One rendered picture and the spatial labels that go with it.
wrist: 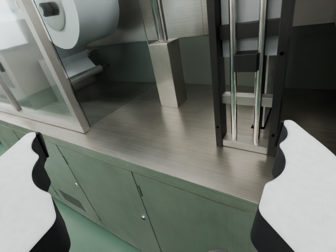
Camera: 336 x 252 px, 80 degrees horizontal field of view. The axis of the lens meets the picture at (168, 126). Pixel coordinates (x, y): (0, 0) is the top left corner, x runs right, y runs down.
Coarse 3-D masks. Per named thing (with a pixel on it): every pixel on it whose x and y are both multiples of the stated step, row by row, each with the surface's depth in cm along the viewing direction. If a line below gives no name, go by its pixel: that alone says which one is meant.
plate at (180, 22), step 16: (144, 0) 98; (176, 0) 90; (192, 0) 87; (304, 0) 68; (320, 0) 66; (144, 16) 103; (176, 16) 94; (192, 16) 90; (304, 16) 71; (320, 16) 68; (176, 32) 98; (192, 32) 94
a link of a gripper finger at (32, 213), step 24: (24, 144) 9; (0, 168) 8; (24, 168) 8; (0, 192) 7; (24, 192) 7; (0, 216) 6; (24, 216) 6; (48, 216) 6; (0, 240) 6; (24, 240) 6; (48, 240) 6
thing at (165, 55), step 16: (160, 0) 72; (160, 16) 74; (160, 32) 76; (160, 48) 77; (176, 48) 80; (160, 64) 81; (176, 64) 82; (160, 80) 85; (176, 80) 84; (160, 96) 90; (176, 96) 86
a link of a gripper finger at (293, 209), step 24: (288, 120) 10; (288, 144) 9; (312, 144) 9; (288, 168) 7; (312, 168) 7; (264, 192) 7; (288, 192) 6; (312, 192) 6; (264, 216) 6; (288, 216) 6; (312, 216) 6; (264, 240) 6; (288, 240) 5; (312, 240) 5
